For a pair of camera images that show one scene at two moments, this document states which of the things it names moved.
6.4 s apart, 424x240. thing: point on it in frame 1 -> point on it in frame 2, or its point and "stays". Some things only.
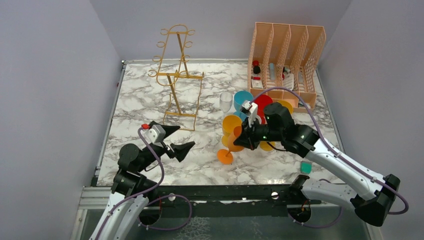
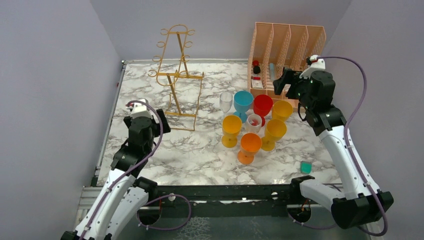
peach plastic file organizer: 278,54 stays
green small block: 305,167 stays
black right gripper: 246,138 -> 288,76
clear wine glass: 226,100 stays
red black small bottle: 256,68 stays
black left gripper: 180,150 -> 165,127
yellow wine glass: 229,123 stays
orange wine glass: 224,156 -> 250,143
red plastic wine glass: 261,100 stays
